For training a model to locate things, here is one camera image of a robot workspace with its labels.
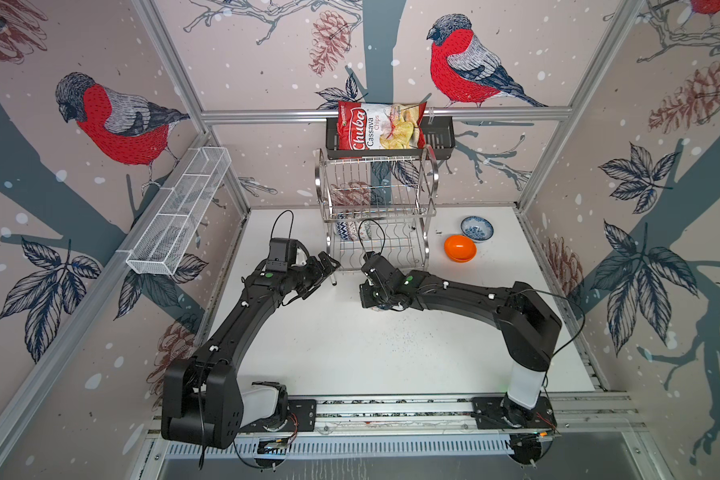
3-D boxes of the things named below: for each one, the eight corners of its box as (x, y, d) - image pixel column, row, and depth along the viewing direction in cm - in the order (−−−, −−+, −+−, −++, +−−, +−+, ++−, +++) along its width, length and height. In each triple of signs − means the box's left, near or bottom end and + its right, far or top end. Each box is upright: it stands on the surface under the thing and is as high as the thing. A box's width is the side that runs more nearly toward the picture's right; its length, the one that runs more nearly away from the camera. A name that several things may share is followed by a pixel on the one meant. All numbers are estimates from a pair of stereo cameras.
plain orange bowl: (446, 264, 104) (449, 257, 101) (441, 242, 111) (444, 234, 107) (475, 264, 104) (479, 257, 101) (469, 242, 111) (472, 234, 107)
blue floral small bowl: (456, 230, 115) (459, 222, 112) (468, 219, 119) (471, 210, 116) (483, 246, 110) (486, 238, 106) (494, 234, 114) (498, 226, 110)
